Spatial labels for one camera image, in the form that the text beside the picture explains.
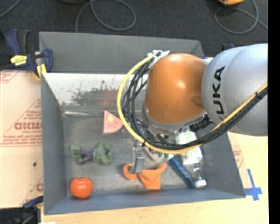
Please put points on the pink triangular toy slice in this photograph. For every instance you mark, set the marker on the pink triangular toy slice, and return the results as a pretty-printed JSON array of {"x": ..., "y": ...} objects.
[{"x": 110, "y": 124}]

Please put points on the black cylinder on white bracket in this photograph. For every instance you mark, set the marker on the black cylinder on white bracket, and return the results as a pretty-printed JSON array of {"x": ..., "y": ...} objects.
[{"x": 200, "y": 124}]

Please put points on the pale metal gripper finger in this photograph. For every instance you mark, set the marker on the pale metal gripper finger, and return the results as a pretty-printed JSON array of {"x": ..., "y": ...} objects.
[{"x": 138, "y": 162}]

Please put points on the red toy tomato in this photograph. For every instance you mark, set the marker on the red toy tomato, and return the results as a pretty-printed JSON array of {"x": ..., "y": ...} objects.
[{"x": 81, "y": 188}]

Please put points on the grey metal bin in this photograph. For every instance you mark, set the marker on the grey metal bin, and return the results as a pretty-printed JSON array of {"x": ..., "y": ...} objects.
[{"x": 84, "y": 55}]

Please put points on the blue plastic stick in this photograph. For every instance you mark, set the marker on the blue plastic stick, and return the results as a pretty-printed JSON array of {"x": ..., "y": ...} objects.
[{"x": 182, "y": 170}]

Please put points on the clear plastic bottle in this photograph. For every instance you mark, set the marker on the clear plastic bottle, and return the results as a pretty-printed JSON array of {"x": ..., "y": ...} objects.
[{"x": 192, "y": 158}]

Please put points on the orange cloth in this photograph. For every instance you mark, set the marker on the orange cloth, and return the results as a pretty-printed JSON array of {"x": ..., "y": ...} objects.
[{"x": 151, "y": 178}]

